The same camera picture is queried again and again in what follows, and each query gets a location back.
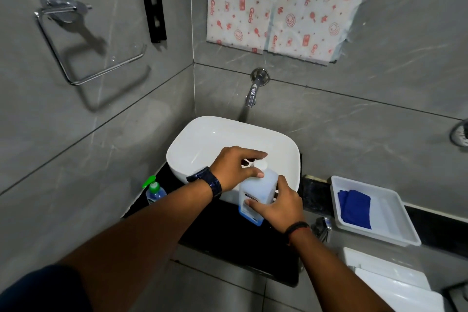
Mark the person's left hand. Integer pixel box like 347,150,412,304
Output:
210,146,268,194

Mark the person's right hand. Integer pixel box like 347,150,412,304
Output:
244,175,306,234

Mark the translucent bottle with blue label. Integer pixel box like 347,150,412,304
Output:
238,167,279,227

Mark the person's right forearm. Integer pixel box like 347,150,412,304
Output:
290,228,395,312

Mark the person's left forearm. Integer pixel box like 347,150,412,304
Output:
58,180,215,312

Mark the dark blue wristwatch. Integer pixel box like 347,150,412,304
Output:
186,166,223,200

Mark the black and red wrist thread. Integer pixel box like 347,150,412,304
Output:
284,221,312,247

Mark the white ceramic wash basin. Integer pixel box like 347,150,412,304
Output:
166,116,301,206

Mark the chrome angle valve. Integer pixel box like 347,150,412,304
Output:
312,216,333,244

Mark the blue cloth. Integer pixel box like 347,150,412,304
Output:
337,189,372,230

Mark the green pump soap bottle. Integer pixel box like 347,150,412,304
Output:
142,175,168,206

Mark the white plastic tray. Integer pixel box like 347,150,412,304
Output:
330,175,422,247

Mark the white toilet tank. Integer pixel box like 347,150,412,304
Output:
338,247,445,312

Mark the white red-patterned paper sheet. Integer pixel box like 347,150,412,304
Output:
206,0,379,67

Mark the dark blue sleeve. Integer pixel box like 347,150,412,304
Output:
0,263,93,312

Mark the chrome wall tap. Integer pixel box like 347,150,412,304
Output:
244,68,271,108

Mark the chrome round wall fixture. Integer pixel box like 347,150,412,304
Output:
449,119,468,148

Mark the chrome towel ring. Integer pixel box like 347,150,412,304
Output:
34,0,148,87

